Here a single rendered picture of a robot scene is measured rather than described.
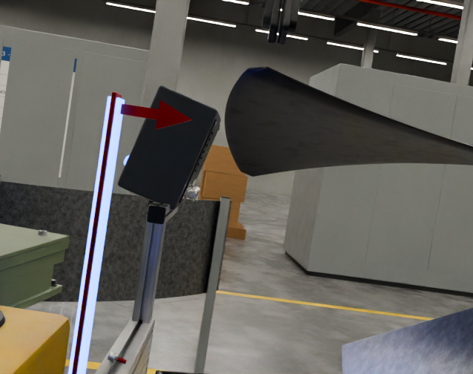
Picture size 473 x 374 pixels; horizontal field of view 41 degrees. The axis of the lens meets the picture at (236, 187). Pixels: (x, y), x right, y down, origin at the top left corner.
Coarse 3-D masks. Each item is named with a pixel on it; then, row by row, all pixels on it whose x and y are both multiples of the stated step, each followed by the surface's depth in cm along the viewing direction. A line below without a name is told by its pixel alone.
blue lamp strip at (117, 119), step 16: (112, 128) 50; (112, 144) 50; (112, 160) 50; (112, 176) 51; (96, 240) 50; (96, 256) 50; (96, 272) 51; (96, 288) 52; (80, 352) 51; (80, 368) 51
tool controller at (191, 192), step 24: (168, 96) 107; (192, 120) 108; (216, 120) 111; (144, 144) 108; (168, 144) 108; (192, 144) 108; (144, 168) 108; (168, 168) 108; (192, 168) 108; (144, 192) 108; (168, 192) 108; (192, 192) 112
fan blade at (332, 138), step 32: (256, 96) 46; (288, 96) 44; (320, 96) 42; (256, 128) 52; (288, 128) 51; (320, 128) 50; (352, 128) 48; (384, 128) 45; (416, 128) 44; (256, 160) 60; (288, 160) 59; (320, 160) 59; (352, 160) 58; (384, 160) 57; (416, 160) 56; (448, 160) 54
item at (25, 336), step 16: (0, 320) 27; (16, 320) 28; (32, 320) 28; (48, 320) 28; (64, 320) 29; (0, 336) 25; (16, 336) 26; (32, 336) 26; (48, 336) 26; (64, 336) 29; (0, 352) 23; (16, 352) 24; (32, 352) 24; (48, 352) 26; (64, 352) 29; (0, 368) 22; (16, 368) 23; (32, 368) 24; (48, 368) 26
